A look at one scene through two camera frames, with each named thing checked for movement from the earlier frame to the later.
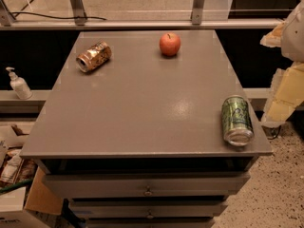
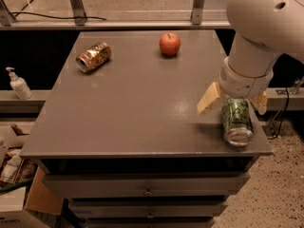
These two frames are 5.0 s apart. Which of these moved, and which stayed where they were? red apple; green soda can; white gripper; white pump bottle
Moved: white gripper
Stayed: red apple; green soda can; white pump bottle
